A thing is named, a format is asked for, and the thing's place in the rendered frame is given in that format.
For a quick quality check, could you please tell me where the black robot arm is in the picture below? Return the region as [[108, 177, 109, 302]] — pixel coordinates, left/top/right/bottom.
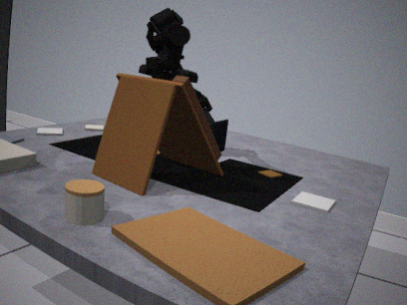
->
[[146, 8, 214, 125]]

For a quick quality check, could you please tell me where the tan flat rectangular board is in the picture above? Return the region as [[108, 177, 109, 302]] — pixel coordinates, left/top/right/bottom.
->
[[111, 207, 305, 305]]

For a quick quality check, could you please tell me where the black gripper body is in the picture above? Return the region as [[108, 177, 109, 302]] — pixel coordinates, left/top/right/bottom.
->
[[139, 48, 199, 83]]

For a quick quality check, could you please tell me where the grey cylindrical container with tan lid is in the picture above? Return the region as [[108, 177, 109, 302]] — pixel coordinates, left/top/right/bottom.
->
[[65, 179, 105, 225]]

